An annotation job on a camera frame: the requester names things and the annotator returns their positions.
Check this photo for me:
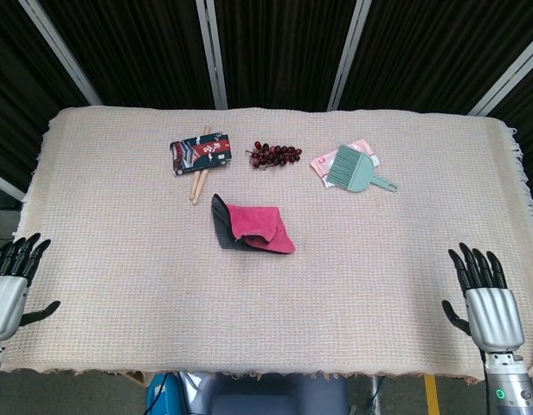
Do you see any mint green plastic brush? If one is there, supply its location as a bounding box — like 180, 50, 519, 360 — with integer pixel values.
325, 144, 398, 195

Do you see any metal table leg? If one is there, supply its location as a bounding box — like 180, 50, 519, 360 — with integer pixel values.
369, 374, 385, 415

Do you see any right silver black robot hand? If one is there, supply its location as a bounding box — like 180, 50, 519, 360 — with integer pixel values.
441, 242, 526, 354

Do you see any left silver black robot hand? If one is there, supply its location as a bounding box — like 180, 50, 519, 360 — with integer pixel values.
0, 233, 62, 342

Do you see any dark patterned snack box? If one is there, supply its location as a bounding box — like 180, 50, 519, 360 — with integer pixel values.
169, 132, 232, 176

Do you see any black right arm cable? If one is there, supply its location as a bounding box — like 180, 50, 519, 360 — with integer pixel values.
479, 349, 489, 415

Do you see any dark brown pleated curtain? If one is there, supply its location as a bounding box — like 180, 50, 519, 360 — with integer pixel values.
0, 0, 533, 208

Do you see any wooden drumstick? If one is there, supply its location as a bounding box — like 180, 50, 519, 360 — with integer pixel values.
189, 124, 209, 202
192, 125, 212, 204

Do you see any aluminium frame post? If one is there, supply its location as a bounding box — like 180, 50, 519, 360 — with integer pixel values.
467, 29, 533, 117
0, 169, 25, 202
18, 0, 102, 106
326, 0, 374, 112
196, 0, 229, 110

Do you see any red and grey cloth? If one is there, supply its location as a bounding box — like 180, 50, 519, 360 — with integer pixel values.
210, 193, 296, 257

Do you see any beige waffle tablecloth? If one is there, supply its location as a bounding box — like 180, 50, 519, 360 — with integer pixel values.
0, 105, 533, 384

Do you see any dark red grape bunch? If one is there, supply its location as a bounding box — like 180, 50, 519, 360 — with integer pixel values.
245, 140, 303, 170

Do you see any blue-grey robot torso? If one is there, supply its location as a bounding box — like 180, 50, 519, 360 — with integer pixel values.
179, 372, 350, 415

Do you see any bright blue robot base part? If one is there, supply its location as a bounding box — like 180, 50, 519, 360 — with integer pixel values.
145, 372, 183, 415

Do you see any pink paper packet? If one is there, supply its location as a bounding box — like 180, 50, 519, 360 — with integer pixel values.
310, 137, 382, 188

